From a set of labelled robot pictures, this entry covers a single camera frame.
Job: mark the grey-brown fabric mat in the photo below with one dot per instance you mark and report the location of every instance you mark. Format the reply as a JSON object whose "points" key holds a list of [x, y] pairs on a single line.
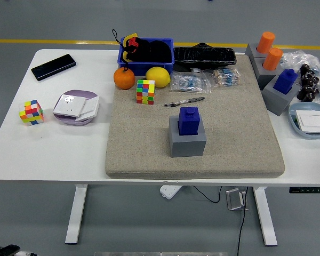
{"points": [[138, 149]]}

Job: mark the pile of dark brown caps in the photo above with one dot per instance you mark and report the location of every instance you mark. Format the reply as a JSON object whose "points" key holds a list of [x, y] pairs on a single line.
{"points": [[308, 90]]}

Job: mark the purple plate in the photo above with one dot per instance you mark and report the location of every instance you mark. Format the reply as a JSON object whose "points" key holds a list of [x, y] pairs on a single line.
{"points": [[77, 93]]}

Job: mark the twisted colourful puzzle cube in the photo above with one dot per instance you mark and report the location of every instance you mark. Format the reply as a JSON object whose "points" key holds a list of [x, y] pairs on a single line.
{"points": [[31, 113]]}

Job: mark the grey round-hole seal holder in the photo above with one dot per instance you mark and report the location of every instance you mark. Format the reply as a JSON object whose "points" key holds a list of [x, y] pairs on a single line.
{"points": [[264, 76], [252, 50]]}

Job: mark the light blue plate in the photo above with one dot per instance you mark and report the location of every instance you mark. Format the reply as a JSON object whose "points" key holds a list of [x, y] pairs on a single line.
{"points": [[306, 106]]}

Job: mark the silver metal bracket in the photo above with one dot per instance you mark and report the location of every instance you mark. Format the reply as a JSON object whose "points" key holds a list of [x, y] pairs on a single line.
{"points": [[234, 200]]}

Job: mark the white table leg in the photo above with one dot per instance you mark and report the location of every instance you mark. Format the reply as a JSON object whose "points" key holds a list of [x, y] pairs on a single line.
{"points": [[76, 213], [265, 216]]}

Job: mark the white wall switch panel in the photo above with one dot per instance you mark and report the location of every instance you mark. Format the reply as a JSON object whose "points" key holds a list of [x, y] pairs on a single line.
{"points": [[312, 121], [90, 106]]}

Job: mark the small white connector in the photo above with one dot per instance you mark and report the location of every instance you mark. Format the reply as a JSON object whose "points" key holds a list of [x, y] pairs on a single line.
{"points": [[196, 70]]}

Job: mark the orange cylinder seal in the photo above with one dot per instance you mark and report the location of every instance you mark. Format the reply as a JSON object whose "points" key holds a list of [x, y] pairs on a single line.
{"points": [[272, 59], [266, 42]]}

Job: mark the clear bag of resistors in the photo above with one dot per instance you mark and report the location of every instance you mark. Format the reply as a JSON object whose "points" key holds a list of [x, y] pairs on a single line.
{"points": [[189, 82], [226, 76]]}

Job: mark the black wrapped keyboard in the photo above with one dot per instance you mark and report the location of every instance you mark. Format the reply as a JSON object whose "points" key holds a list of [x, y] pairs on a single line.
{"points": [[202, 57]]}

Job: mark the yellow black red gadget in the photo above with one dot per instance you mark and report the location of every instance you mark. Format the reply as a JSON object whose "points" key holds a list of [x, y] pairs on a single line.
{"points": [[128, 39]]}

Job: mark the grey square seal holder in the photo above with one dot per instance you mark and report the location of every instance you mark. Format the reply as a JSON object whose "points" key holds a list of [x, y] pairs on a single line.
{"points": [[276, 102], [186, 146]]}

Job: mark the blue square seal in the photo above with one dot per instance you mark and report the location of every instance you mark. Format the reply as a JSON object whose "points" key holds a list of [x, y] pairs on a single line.
{"points": [[188, 120], [285, 81]]}

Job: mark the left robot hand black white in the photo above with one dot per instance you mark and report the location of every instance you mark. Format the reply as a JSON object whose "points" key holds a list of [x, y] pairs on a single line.
{"points": [[5, 251]]}

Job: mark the black table control panel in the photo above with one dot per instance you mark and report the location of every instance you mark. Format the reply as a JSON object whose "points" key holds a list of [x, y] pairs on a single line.
{"points": [[309, 190]]}

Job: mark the yellow lemon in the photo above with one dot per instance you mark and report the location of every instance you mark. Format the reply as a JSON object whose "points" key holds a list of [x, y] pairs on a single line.
{"points": [[158, 77]]}

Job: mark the white wall socket panel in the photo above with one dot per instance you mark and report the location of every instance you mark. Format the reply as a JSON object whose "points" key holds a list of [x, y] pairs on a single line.
{"points": [[69, 105]]}

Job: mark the white power strip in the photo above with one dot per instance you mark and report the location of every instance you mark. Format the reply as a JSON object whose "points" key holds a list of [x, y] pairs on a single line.
{"points": [[170, 191]]}

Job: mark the blue plastic bin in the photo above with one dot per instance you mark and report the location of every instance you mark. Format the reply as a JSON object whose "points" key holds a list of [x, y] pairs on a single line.
{"points": [[144, 68]]}

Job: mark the crumpled clear plastic bag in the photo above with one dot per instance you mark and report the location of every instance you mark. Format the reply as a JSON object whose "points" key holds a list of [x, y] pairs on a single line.
{"points": [[298, 57]]}

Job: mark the black silver pen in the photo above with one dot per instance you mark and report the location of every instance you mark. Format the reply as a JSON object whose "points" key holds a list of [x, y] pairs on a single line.
{"points": [[188, 100]]}

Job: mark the aligned colourful puzzle cube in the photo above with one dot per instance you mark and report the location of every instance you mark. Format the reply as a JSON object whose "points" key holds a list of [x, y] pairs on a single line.
{"points": [[145, 92]]}

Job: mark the orange fruit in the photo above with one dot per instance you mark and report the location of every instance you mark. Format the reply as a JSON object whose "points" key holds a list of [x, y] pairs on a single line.
{"points": [[124, 78]]}

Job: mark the black smartphone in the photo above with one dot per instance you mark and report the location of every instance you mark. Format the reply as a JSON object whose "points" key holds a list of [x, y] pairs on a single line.
{"points": [[53, 67]]}

